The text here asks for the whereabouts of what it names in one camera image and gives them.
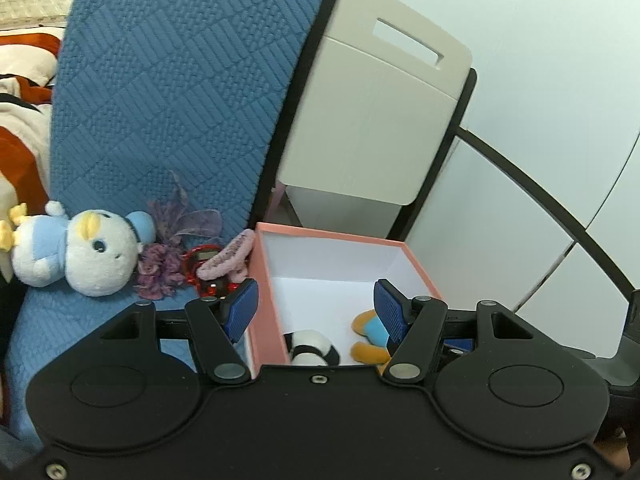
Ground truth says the purple fabric flower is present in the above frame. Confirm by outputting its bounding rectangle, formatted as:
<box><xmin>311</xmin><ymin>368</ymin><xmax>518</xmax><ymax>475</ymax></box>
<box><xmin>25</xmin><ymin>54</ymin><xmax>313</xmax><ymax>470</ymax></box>
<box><xmin>133</xmin><ymin>171</ymin><xmax>224</xmax><ymax>301</ymax></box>

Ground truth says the beige bin with handle slot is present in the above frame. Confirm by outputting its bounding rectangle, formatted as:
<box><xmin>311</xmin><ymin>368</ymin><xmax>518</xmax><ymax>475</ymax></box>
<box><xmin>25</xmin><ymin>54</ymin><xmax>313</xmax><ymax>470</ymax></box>
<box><xmin>276</xmin><ymin>0</ymin><xmax>474</xmax><ymax>206</ymax></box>

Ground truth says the white blue plush duck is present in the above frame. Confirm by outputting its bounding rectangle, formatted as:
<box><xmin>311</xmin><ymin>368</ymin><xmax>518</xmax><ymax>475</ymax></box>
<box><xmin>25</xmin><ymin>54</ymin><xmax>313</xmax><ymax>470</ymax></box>
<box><xmin>0</xmin><ymin>201</ymin><xmax>157</xmax><ymax>298</ymax></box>

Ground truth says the pink hair scrunchie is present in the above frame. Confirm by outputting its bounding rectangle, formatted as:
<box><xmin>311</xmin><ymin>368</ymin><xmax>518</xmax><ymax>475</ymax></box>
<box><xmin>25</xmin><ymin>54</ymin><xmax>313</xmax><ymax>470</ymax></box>
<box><xmin>196</xmin><ymin>229</ymin><xmax>257</xmax><ymax>282</ymax></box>

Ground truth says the pink cardboard box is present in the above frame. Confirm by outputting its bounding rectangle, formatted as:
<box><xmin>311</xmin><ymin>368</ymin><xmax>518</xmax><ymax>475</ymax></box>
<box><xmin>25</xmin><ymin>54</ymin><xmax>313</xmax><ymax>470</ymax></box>
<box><xmin>247</xmin><ymin>223</ymin><xmax>444</xmax><ymax>379</ymax></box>

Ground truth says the black curved floor strip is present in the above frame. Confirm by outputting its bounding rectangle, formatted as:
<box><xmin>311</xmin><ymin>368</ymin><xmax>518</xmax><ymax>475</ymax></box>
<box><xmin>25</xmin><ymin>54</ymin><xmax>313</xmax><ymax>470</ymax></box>
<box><xmin>453</xmin><ymin>127</ymin><xmax>640</xmax><ymax>301</ymax></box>

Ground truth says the orange blue plush toy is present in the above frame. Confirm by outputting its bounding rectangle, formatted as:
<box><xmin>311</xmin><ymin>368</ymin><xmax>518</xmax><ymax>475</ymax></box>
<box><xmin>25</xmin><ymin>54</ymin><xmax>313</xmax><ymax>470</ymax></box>
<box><xmin>349</xmin><ymin>309</ymin><xmax>394</xmax><ymax>374</ymax></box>

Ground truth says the black white plush panda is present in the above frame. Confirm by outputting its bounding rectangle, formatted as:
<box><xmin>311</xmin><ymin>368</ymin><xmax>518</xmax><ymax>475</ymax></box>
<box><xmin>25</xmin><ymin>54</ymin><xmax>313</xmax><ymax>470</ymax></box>
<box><xmin>285</xmin><ymin>329</ymin><xmax>342</xmax><ymax>367</ymax></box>

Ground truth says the orange white blanket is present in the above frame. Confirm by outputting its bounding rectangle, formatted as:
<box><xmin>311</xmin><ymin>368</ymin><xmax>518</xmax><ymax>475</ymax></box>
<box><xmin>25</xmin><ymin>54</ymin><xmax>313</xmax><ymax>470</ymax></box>
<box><xmin>0</xmin><ymin>30</ymin><xmax>62</xmax><ymax>281</ymax></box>

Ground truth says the red heart-shaped toy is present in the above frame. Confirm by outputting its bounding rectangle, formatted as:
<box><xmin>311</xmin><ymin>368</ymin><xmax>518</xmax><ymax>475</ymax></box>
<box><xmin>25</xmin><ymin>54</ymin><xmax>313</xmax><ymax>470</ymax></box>
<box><xmin>181</xmin><ymin>244</ymin><xmax>242</xmax><ymax>299</ymax></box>

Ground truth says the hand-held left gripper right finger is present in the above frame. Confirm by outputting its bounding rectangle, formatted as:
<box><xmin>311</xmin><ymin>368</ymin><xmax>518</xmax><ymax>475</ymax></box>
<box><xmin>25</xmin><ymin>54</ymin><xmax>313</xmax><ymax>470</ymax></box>
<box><xmin>373</xmin><ymin>279</ymin><xmax>539</xmax><ymax>387</ymax></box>

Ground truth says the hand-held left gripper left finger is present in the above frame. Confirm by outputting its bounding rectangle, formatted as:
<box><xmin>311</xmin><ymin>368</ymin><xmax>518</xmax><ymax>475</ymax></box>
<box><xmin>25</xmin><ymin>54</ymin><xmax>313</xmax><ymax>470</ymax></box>
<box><xmin>93</xmin><ymin>279</ymin><xmax>261</xmax><ymax>387</ymax></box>

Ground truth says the blue quilted sofa cover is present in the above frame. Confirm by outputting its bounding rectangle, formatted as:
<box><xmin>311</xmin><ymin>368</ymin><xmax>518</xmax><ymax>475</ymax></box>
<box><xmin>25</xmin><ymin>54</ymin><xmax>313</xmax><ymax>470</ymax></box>
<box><xmin>5</xmin><ymin>0</ymin><xmax>324</xmax><ymax>454</ymax></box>

